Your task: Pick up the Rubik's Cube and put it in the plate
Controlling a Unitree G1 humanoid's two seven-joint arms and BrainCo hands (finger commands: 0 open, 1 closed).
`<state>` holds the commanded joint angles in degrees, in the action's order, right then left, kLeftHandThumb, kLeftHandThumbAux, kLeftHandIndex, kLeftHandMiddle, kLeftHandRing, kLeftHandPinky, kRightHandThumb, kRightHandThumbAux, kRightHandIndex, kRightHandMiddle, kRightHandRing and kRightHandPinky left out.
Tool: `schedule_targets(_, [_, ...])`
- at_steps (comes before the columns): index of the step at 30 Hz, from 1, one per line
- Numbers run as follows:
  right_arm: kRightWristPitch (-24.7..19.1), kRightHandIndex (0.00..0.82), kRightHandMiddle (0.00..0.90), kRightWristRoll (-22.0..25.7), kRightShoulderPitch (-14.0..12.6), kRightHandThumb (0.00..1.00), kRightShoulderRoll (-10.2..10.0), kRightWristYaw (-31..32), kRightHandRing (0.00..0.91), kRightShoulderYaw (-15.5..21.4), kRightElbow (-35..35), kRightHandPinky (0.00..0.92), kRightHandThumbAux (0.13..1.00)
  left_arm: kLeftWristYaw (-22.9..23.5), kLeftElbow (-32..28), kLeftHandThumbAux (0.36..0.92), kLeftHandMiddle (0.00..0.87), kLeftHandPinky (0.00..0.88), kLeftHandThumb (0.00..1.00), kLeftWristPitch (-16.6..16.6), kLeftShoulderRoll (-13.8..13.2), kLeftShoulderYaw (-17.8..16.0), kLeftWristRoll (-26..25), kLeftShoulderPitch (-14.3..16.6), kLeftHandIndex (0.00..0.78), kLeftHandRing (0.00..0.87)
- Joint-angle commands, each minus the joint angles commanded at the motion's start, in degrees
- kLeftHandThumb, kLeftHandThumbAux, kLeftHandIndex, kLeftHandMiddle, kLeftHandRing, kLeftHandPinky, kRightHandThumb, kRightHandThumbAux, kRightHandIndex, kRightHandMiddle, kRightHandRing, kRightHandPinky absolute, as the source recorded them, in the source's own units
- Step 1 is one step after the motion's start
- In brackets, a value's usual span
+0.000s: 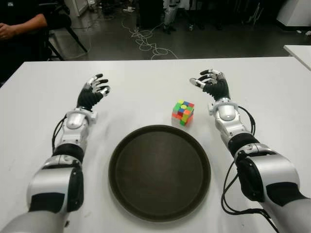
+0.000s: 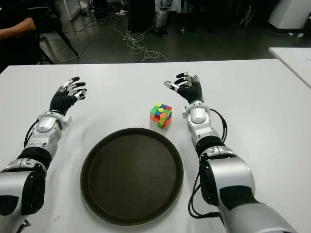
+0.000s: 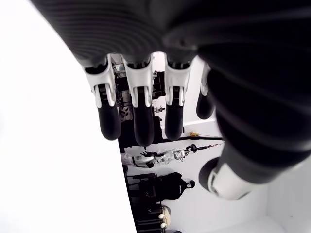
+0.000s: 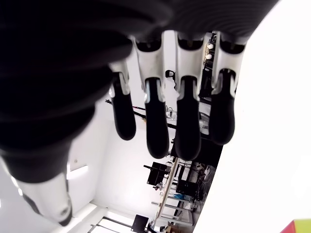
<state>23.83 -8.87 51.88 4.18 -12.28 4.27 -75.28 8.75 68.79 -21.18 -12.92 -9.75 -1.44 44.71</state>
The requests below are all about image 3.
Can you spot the long black pole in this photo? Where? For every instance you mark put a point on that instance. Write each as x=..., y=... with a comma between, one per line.
x=206, y=138

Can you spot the black metal rack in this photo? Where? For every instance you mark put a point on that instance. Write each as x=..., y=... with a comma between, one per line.
x=145, y=189

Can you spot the silver humanoid robot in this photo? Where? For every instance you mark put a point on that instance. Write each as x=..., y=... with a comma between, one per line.
x=170, y=155

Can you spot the small yellow object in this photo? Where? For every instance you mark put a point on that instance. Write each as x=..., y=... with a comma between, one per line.
x=193, y=133

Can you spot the black backpack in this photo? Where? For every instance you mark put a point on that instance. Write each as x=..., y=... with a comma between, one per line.
x=175, y=184

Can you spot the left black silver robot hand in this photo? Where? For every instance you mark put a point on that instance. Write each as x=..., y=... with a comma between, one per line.
x=218, y=48

